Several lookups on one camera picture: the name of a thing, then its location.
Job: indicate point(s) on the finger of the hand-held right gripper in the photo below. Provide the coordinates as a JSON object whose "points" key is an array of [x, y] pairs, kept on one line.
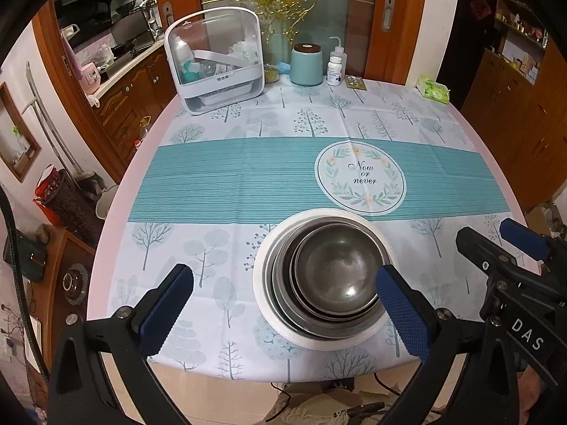
{"points": [[522, 239], [487, 252]]}

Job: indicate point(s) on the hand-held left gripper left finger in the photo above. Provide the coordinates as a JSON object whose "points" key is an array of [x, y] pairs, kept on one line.
{"points": [[164, 314]]}

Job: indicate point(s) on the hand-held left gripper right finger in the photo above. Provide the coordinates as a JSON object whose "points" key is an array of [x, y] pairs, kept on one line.
{"points": [[403, 314]]}

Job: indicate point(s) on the small steel bowl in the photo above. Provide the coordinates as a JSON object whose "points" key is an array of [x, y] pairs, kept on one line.
{"points": [[336, 265]]}

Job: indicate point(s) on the white plate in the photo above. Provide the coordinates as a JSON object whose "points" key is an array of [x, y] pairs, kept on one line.
{"points": [[261, 274]]}

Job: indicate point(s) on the large steel bowl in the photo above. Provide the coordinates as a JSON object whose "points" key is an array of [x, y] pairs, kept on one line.
{"points": [[277, 283]]}

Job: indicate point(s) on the pink bowl steel interior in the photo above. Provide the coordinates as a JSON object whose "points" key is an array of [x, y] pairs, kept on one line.
{"points": [[289, 274]]}

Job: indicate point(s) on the cardboard box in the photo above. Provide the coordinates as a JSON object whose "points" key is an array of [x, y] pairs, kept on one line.
{"points": [[549, 225]]}

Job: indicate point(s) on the wooden hallway cabinet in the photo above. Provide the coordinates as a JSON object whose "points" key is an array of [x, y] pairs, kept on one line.
{"points": [[509, 110]]}

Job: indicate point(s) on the red bag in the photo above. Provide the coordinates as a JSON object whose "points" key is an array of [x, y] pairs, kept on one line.
{"points": [[51, 195]]}

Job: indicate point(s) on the green tissue pack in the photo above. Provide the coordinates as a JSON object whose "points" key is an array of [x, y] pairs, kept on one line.
{"points": [[433, 89]]}

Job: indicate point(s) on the pill blister pack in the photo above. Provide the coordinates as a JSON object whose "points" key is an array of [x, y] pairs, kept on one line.
{"points": [[355, 83]]}

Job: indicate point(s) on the wooden kitchen base cabinets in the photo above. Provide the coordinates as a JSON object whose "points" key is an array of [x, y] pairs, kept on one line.
{"points": [[128, 97]]}

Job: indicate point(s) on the white pill bottle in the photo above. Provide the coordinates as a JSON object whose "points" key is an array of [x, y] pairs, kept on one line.
{"points": [[335, 73]]}

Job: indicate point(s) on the red door decoration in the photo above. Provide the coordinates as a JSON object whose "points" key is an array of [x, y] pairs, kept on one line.
{"points": [[479, 7]]}

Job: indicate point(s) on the white clear storage box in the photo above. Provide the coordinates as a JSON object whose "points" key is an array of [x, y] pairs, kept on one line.
{"points": [[221, 84]]}

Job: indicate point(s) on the pink rice cooker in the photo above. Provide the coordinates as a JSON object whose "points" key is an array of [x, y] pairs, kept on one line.
{"points": [[90, 79]]}

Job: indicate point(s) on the white squeeze bottle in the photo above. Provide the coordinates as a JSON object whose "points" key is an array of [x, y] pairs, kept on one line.
{"points": [[342, 51]]}

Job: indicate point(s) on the teal canister brown lid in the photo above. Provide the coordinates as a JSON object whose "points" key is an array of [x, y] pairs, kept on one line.
{"points": [[306, 66]]}

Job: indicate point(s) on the frosted glass sliding door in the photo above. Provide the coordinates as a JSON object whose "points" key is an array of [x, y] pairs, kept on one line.
{"points": [[350, 31]]}

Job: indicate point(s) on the small yellow glass jar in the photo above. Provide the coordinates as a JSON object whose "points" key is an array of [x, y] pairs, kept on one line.
{"points": [[271, 74]]}

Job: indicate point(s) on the black range hood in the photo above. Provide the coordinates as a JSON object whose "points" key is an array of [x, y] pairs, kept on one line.
{"points": [[88, 4]]}

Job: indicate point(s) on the wooden picture frame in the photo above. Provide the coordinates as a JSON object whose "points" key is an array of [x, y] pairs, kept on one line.
{"points": [[9, 141]]}

